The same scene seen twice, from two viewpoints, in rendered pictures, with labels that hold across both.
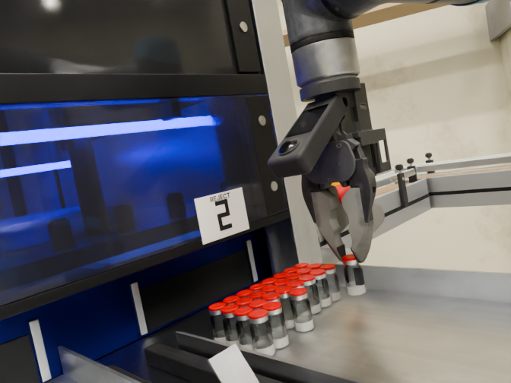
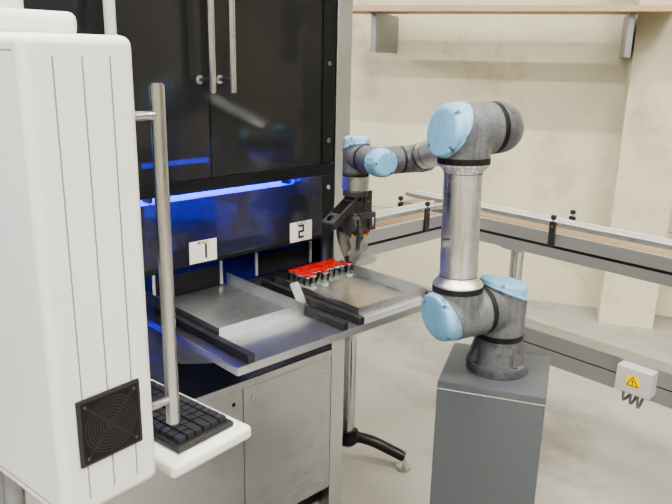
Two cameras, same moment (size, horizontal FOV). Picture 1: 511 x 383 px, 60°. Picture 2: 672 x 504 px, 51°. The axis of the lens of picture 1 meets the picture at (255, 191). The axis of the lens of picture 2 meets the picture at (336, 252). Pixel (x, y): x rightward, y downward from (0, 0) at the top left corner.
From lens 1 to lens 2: 1.50 m
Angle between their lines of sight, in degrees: 11
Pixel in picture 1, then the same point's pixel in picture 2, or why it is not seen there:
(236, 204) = (308, 227)
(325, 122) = (346, 210)
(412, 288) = (374, 279)
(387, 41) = (513, 28)
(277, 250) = (324, 249)
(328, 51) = (354, 182)
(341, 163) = (351, 225)
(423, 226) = not seen: hidden behind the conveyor
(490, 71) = (610, 89)
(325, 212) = (343, 241)
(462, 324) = (379, 294)
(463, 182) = not seen: hidden behind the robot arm
